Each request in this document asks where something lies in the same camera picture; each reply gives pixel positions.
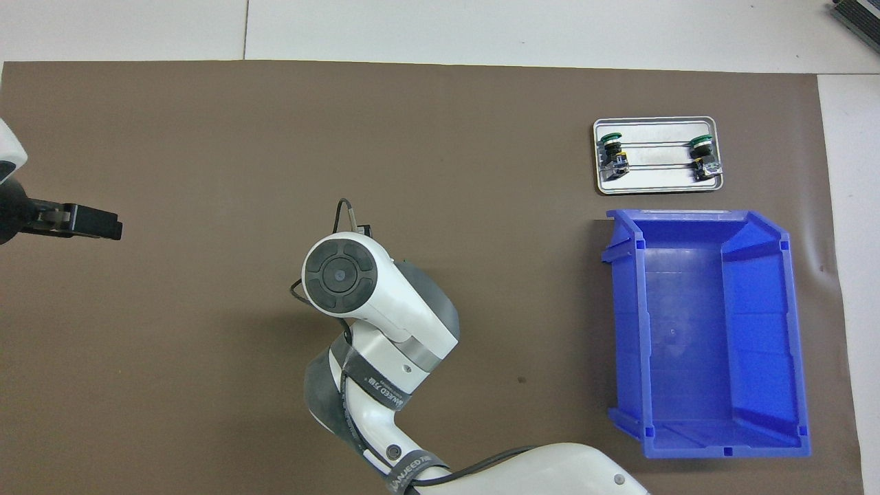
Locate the green push button switch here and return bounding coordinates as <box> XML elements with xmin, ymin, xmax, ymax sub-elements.
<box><xmin>598</xmin><ymin>132</ymin><xmax>631</xmax><ymax>178</ymax></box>
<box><xmin>689</xmin><ymin>135</ymin><xmax>724</xmax><ymax>182</ymax></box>

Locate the blue plastic storage bin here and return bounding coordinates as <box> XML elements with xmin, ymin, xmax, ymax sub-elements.
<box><xmin>602</xmin><ymin>208</ymin><xmax>812</xmax><ymax>460</ymax></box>

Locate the brown table mat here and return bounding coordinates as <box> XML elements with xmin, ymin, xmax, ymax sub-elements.
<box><xmin>0</xmin><ymin>60</ymin><xmax>866</xmax><ymax>495</ymax></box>

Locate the grey ribbed device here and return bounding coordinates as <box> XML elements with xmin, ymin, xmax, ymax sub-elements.
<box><xmin>828</xmin><ymin>0</ymin><xmax>880</xmax><ymax>35</ymax></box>

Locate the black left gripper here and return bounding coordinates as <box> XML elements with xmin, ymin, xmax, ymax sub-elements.
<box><xmin>0</xmin><ymin>180</ymin><xmax>123</xmax><ymax>245</ymax></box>

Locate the grey metal tray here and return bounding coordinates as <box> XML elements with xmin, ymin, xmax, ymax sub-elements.
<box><xmin>593</xmin><ymin>116</ymin><xmax>725</xmax><ymax>194</ymax></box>

